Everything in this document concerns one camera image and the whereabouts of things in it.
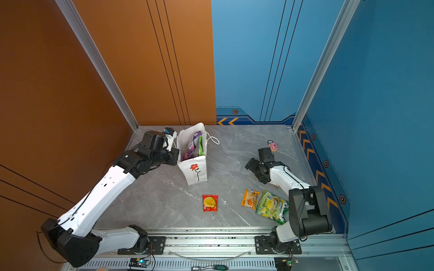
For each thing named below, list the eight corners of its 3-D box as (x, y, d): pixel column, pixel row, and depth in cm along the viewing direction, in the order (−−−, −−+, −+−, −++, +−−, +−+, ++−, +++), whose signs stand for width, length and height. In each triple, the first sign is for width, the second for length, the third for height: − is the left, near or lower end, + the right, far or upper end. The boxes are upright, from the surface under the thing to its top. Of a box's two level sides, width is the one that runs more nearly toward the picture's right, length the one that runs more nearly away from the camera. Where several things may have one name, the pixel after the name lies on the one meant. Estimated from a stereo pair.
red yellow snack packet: (201, 212, 85) (201, 210, 83) (203, 196, 90) (202, 194, 88) (218, 211, 85) (218, 210, 83) (218, 196, 90) (218, 194, 88)
